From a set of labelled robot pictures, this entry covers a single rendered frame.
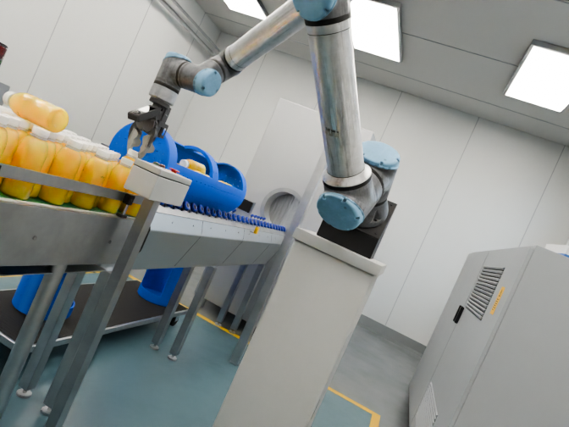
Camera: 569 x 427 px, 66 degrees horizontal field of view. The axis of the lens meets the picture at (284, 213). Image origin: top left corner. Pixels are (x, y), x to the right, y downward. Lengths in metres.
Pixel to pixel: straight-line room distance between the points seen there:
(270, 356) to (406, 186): 5.30
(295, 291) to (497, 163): 5.53
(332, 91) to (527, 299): 1.44
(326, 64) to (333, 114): 0.13
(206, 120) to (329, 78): 6.57
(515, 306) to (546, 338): 0.18
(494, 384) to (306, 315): 1.06
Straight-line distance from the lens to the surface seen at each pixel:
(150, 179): 1.40
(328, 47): 1.16
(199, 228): 2.24
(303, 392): 1.60
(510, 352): 2.29
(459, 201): 6.68
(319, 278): 1.52
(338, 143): 1.25
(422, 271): 6.59
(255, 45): 1.48
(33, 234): 1.30
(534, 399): 2.35
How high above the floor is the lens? 1.16
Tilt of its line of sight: 1 degrees down
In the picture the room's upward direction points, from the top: 24 degrees clockwise
